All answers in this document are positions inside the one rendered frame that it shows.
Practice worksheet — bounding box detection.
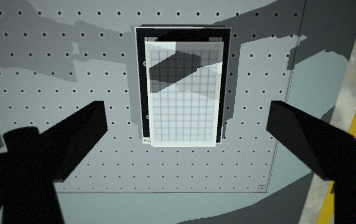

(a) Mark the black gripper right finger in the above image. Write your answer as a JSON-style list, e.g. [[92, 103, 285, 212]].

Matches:
[[266, 100, 356, 224]]

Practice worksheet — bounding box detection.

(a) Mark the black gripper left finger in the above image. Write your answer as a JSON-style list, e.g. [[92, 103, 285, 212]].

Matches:
[[0, 101, 108, 224]]

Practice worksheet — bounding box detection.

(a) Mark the grey perforated base plate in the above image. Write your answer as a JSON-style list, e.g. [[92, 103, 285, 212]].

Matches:
[[0, 0, 308, 194]]

